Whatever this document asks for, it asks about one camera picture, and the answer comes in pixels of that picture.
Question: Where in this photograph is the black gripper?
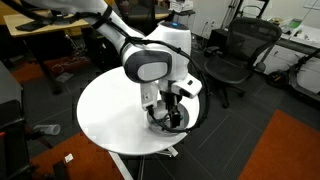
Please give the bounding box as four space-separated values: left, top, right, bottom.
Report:
158 88 184 129

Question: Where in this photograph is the white round bowl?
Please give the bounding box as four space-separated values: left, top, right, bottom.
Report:
146 99 190 136

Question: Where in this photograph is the white table base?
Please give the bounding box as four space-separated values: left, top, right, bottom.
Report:
108 144 179 180

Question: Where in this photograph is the black mesh office chair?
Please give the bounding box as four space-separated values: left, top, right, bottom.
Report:
198 17 284 109

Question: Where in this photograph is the black floor box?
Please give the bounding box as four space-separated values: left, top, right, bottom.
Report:
207 28 233 51

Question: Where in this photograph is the white paper tag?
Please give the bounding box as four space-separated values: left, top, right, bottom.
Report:
63 153 75 164

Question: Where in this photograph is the white box device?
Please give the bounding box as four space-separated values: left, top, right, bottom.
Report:
168 0 196 14

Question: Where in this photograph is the grey floor plate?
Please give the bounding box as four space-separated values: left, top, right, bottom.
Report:
54 71 75 83

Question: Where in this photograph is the clear plastic bottle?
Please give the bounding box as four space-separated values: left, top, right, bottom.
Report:
33 123 62 136

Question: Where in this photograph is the white desk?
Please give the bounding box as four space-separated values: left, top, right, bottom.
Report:
258 19 320 96

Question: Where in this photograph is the black electric scooter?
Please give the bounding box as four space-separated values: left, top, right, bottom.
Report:
265 49 320 103

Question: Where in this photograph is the green desk item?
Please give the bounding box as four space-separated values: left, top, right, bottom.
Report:
288 18 303 30

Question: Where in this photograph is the black keyboard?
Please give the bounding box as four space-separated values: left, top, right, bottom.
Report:
14 20 46 33

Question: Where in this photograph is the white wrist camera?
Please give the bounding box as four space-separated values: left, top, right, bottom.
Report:
140 80 158 112

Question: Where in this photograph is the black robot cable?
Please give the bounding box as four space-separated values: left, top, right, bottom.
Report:
3 0 211 134

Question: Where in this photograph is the black stand post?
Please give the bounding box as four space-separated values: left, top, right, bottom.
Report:
52 160 70 180

